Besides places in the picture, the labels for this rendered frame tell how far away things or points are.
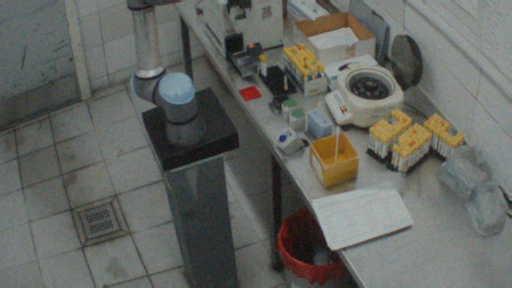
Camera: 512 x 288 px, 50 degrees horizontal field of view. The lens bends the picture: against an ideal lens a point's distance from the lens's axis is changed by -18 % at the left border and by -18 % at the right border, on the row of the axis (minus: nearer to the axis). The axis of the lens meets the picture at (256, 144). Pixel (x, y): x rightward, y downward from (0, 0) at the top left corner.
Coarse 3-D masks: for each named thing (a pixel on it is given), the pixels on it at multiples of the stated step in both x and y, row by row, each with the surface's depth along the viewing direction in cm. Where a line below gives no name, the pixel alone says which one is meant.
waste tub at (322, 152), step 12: (312, 144) 223; (324, 144) 225; (348, 144) 223; (312, 156) 223; (324, 156) 229; (348, 156) 226; (360, 156) 216; (312, 168) 227; (324, 168) 214; (336, 168) 216; (348, 168) 218; (324, 180) 217; (336, 180) 220
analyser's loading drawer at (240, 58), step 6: (228, 48) 277; (234, 48) 276; (240, 48) 276; (228, 54) 273; (234, 54) 268; (240, 54) 269; (246, 54) 270; (234, 60) 269; (240, 60) 265; (246, 60) 266; (240, 66) 266; (246, 66) 265; (252, 66) 263; (246, 72) 263; (252, 72) 264
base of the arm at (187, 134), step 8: (168, 120) 225; (192, 120) 225; (200, 120) 229; (168, 128) 228; (176, 128) 225; (184, 128) 225; (192, 128) 226; (200, 128) 231; (168, 136) 229; (176, 136) 227; (184, 136) 226; (192, 136) 227; (200, 136) 229; (176, 144) 228; (184, 144) 228; (192, 144) 229
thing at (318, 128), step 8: (312, 112) 234; (312, 120) 233; (320, 120) 230; (328, 120) 230; (312, 128) 236; (320, 128) 230; (328, 128) 229; (312, 136) 238; (320, 136) 232; (328, 136) 232
